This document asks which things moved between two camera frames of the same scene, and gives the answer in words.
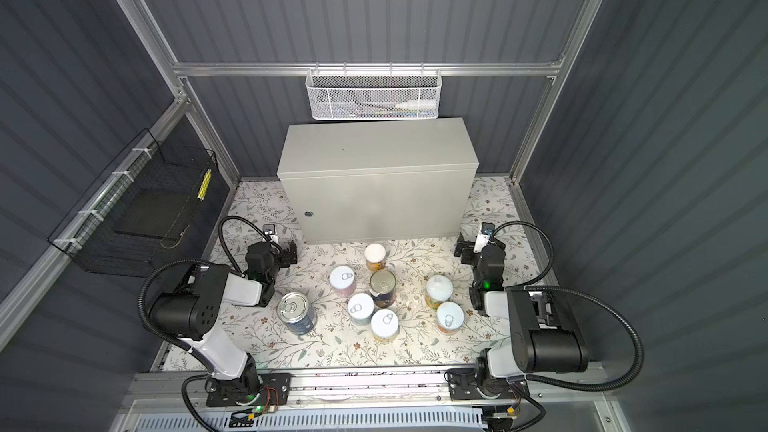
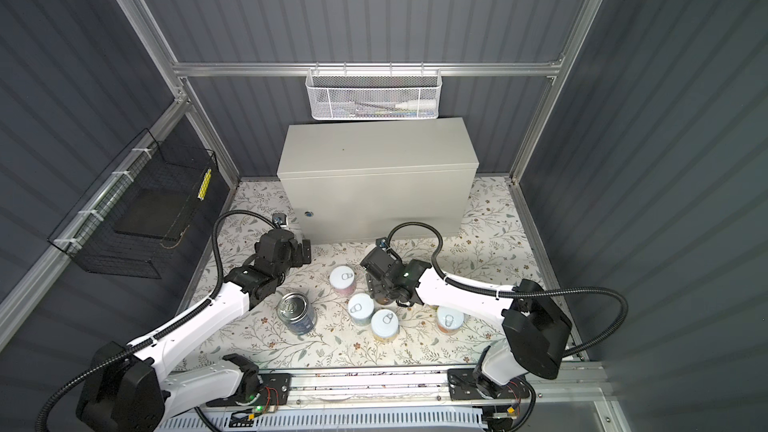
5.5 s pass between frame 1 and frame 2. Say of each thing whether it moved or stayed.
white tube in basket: stayed
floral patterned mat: moved
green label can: stayed
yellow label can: stayed
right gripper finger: moved
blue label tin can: stayed
